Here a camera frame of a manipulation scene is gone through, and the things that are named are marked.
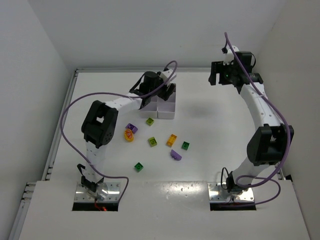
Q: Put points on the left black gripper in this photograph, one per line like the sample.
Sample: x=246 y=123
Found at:
x=166 y=90

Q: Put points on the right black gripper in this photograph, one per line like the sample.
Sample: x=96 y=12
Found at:
x=217 y=73

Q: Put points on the yellow lego brick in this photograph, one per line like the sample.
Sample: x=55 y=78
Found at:
x=171 y=140

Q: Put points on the purple arch lego with red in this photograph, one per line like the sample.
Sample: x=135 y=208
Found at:
x=132 y=127

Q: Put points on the lime green square lego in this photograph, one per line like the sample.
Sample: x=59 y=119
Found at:
x=150 y=121
x=152 y=141

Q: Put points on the orange printed round lego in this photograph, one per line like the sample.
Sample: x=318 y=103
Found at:
x=128 y=135

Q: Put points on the dark green square lego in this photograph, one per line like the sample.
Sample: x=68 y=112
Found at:
x=185 y=145

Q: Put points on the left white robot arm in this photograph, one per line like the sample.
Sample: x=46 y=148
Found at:
x=100 y=122

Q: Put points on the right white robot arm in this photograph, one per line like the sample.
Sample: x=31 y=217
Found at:
x=268 y=144

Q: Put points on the white six-compartment container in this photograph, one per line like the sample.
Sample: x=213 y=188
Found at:
x=159 y=108

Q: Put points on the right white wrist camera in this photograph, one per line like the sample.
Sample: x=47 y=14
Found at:
x=228 y=54

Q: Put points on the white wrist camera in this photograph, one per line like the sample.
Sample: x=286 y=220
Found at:
x=168 y=75
x=228 y=54

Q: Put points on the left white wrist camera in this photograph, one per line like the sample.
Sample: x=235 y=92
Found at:
x=168 y=75

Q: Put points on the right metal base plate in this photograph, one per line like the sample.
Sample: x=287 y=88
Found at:
x=218 y=195

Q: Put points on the metal base plate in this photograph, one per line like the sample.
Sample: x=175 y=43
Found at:
x=106 y=192
x=218 y=195

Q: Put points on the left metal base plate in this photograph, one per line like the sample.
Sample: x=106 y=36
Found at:
x=106 y=192

